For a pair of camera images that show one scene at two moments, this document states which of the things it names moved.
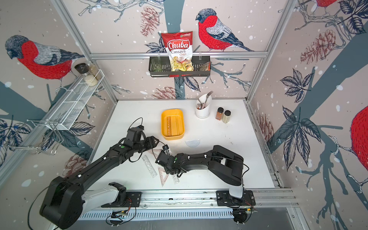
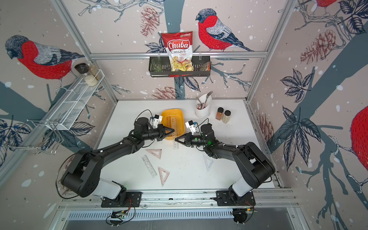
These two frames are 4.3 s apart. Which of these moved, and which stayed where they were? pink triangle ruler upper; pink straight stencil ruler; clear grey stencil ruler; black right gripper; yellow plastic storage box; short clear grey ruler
Moved: black right gripper; clear grey stencil ruler
Stayed: short clear grey ruler; pink straight stencil ruler; pink triangle ruler upper; yellow plastic storage box
